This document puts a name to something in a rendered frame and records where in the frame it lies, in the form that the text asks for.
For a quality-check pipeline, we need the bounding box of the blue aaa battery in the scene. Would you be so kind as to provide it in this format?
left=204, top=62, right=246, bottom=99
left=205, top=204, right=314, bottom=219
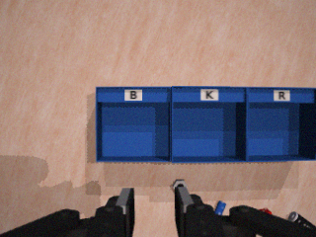
left=214, top=200, right=226, bottom=215

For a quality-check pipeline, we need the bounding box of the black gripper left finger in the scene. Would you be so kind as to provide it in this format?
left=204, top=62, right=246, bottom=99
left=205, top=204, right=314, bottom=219
left=0, top=188, right=135, bottom=237

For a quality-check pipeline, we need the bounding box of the black aa battery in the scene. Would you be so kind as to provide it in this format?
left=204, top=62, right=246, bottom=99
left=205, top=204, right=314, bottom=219
left=288, top=211, right=316, bottom=230

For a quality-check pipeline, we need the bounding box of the grey hex nut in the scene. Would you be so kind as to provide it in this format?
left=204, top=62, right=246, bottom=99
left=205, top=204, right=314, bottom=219
left=173, top=179, right=188, bottom=189

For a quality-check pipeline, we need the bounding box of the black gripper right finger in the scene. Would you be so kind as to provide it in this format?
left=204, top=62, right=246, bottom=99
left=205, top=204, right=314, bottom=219
left=175, top=187, right=316, bottom=237

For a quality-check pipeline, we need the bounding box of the blue bin rack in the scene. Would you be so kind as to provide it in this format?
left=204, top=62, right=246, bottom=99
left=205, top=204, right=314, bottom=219
left=96, top=86, right=316, bottom=163

